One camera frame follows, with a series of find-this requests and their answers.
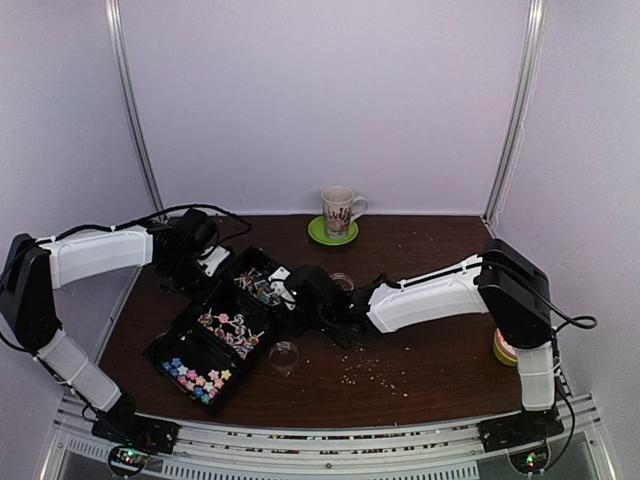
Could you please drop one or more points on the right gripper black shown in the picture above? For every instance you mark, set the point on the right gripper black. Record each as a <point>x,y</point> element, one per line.
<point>295,330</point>

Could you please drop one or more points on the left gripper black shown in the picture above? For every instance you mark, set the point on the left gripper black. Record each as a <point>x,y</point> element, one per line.
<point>206,290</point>

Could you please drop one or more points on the clear plastic jar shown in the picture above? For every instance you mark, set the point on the clear plastic jar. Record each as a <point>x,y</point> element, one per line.
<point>343,281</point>

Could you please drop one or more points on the black bin star candies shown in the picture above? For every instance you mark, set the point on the black bin star candies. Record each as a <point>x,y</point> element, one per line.
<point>203,370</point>

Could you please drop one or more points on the black bin small lollipops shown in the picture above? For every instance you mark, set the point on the black bin small lollipops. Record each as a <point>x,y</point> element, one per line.
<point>249,271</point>

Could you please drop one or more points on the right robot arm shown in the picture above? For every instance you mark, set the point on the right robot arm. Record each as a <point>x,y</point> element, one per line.
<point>499,282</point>

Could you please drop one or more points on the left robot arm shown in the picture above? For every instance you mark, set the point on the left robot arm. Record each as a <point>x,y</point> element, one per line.
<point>186,252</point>

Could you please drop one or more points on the clear jar lid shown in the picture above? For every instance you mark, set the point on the clear jar lid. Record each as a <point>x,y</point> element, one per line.
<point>284,357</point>

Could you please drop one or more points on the green saucer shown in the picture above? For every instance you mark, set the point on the green saucer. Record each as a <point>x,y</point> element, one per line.
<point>316,231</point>

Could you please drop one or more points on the ceramic mug coral pattern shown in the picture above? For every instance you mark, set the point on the ceramic mug coral pattern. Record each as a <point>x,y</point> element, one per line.
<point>341,207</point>

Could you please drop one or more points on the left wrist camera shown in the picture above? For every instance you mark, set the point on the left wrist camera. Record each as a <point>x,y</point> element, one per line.
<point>214,258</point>

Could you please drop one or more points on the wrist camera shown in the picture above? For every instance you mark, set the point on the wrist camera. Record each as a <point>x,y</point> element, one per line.
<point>276,281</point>
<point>214,258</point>

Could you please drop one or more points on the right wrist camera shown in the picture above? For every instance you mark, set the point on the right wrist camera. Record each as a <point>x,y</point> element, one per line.
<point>276,281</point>

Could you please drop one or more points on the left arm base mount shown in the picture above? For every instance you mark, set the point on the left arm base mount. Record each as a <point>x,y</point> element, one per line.
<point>141,432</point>

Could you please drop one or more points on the aluminium front rail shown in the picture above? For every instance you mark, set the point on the aluminium front rail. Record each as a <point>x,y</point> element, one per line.
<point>444,450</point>

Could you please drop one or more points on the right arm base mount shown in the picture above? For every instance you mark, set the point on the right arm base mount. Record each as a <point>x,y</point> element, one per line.
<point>519,429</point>

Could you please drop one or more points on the left aluminium corner post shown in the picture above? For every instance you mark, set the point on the left aluminium corner post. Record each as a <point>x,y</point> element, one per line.
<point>117,38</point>

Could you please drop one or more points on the aluminium corner post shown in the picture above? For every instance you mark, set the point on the aluminium corner post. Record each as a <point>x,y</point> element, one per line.
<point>515,128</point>
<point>117,38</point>

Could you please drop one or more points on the right aluminium corner post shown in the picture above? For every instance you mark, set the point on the right aluminium corner post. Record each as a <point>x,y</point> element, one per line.
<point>515,128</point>

